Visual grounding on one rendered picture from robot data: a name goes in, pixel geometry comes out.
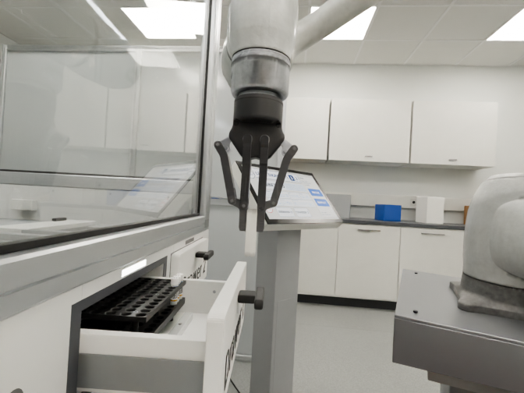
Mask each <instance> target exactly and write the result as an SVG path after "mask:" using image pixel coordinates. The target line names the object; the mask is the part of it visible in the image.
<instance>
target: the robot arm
mask: <svg viewBox="0 0 524 393"><path fill-rule="evenodd" d="M380 1H382V0H328V1H327V2H325V3H324V4H323V5H322V6H321V7H319V8H318V9H316V10H315V11H313V12H312V13H311V14H309V15H308V16H306V17H304V18H302V19H301V20H299V21H298V0H231V2H230V4H229V7H228V24H227V37H226V39H225V43H224V45H223V48H222V53H221V69H222V73H223V76H224V77H225V79H226V81H227V82H228V85H229V86H230V88H231V92H232V96H233V97H234V98H235V100H234V113H233V125H232V128H231V130H230V132H229V135H228V137H226V138H224V139H223V140H221V141H218V140H217V141H215V142H214V147H215V149H216V151H217V152H218V154H219V156H220V159H221V167H222V171H223V176H224V181H225V189H226V193H227V198H228V203H229V204H231V205H233V206H235V207H237V208H238V209H239V230H240V231H244V232H246V241H245V254H244V256H245V257H248V256H251V257H254V256H255V253H256V241H257V232H263V230H264V219H265V211H266V210H267V209H269V208H272V207H276V206H277V204H278V200H279V197H280V194H281V190H282V187H283V184H284V181H285V177H286V174H287V171H288V168H289V164H290V161H291V160H292V159H293V157H294V156H295V155H296V153H297V151H298V147H297V146H296V145H292V144H290V142H288V141H287V140H285V134H284V133H283V131H282V116H283V101H284V100H285V99H286V98H287V97H288V95H289V73H290V70H291V69H292V64H293V61H294V59H295V58H296V57H297V56H298V55H300V54H301V53H303V52H304V51H305V50H307V49H308V48H311V47H312V46H314V45H315V44H316V43H318V42H319V41H321V40H323V39H325V38H326V37H327V36H329V35H330V34H332V33H334V32H335V31H336V30H338V29H339V28H341V27H343V26H344V25H346V24H347V23H348V22H350V21H351V20H353V19H355V18H356V17H357V16H359V15H360V14H362V13H363V12H365V11H367V10H368V9H369V8H371V7H372V6H374V5H376V4H377V3H378V2H380ZM232 143H233V145H234V146H235V148H236V150H237V151H238V152H239V154H240V156H241V157H242V158H243V159H242V164H243V165H242V178H241V190H240V199H238V198H237V196H236V191H235V183H234V178H233V174H232V166H231V161H230V157H229V155H228V153H229V152H230V151H231V144H232ZM280 146H282V151H281V154H282V155H283V156H284V157H283V159H282V162H281V166H280V169H279V172H278V177H277V179H276V182H275V185H274V189H273V193H272V195H271V199H270V200H268V201H266V191H267V163H268V159H270V158H271V157H272V156H273V155H274V153H275V152H276V151H277V149H278V148H279V147H280ZM253 159H257V160H260V167H259V182H258V196H257V209H249V199H250V175H251V164H252V160H253ZM462 256H463V269H462V278H461V281H450V283H449V288H451V289H453V290H454V292H455V294H456V297H457V299H458V308H459V309H460V310H464V311H466V312H470V313H484V314H489V315H493V316H497V317H505V318H509V319H514V320H521V321H524V173H506V174H499V175H492V176H491V177H489V178H488V179H487V180H486V181H484V182H482V183H481V185H480V186H479V188H478V189H477V191H476V192H475V194H474V196H473V198H472V200H471V202H470V205H469V209H468V212H467V216H466V225H465V231H464V239H463V252H462Z"/></svg>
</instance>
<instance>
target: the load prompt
mask: <svg viewBox="0 0 524 393"><path fill-rule="evenodd" d="M252 170H253V173H254V175H255V176H256V178H259V169H257V168H252ZM277 177H278V172H273V171H267V179H274V180H276V179H277ZM285 181H286V182H298V183H301V181H300V180H299V177H298V176H297V175H293V174H288V173H287V174H286V177H285Z"/></svg>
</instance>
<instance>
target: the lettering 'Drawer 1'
mask: <svg viewBox="0 0 524 393"><path fill-rule="evenodd" d="M241 312H242V308H241ZM241 312H240V315H239V320H238V324H237V325H236V330H235V335H234V336H233V339H232V344H233V345H232V344H231V348H230V351H229V349H228V352H227V355H226V363H225V387H226V384H227V380H228V373H227V378H226V367H227V357H228V368H229V370H230V362H231V351H233V353H232V358H233V355H234V345H235V343H236V342H237V333H238V334H239V328H240V326H239V323H241ZM233 340H234V342H233ZM229 353H230V360H229Z"/></svg>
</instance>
